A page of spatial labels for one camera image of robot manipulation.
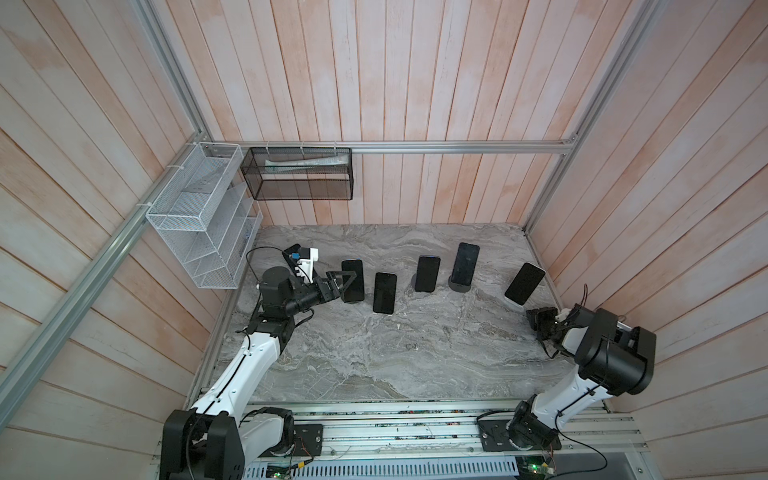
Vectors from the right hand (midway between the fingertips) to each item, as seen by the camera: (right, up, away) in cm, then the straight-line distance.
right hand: (528, 306), depth 97 cm
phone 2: (-3, +8, -3) cm, 9 cm away
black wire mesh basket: (-78, +47, +10) cm, 92 cm away
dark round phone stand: (-22, +6, +7) cm, 23 cm away
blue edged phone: (-34, +11, -2) cm, 36 cm away
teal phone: (-48, +6, -5) cm, 48 cm away
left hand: (-57, +10, -22) cm, 62 cm away
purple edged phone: (-21, +14, 0) cm, 25 cm away
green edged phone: (-58, +5, +2) cm, 58 cm away
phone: (-78, +19, 0) cm, 80 cm away
